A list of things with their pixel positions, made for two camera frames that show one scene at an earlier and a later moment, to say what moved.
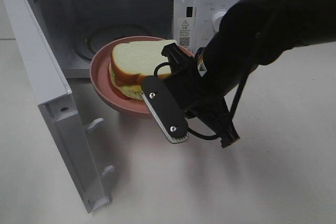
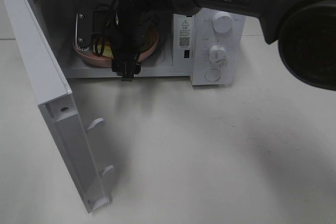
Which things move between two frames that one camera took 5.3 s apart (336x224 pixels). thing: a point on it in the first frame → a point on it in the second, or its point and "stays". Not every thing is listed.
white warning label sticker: [185, 32] stays
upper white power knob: [216, 19] stays
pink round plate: [100, 75] → [150, 47]
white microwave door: [53, 97] stays
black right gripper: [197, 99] → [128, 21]
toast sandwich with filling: [130, 62] → [107, 52]
